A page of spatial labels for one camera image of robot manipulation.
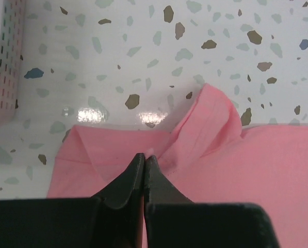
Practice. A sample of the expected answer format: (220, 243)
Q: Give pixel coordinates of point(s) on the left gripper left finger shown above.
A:
(110, 218)

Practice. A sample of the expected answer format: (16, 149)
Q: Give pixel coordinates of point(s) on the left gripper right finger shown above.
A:
(173, 220)

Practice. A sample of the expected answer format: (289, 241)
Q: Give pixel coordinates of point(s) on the white plastic basket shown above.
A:
(12, 14)

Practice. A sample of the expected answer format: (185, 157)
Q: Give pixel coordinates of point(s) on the pink t shirt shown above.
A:
(209, 157)

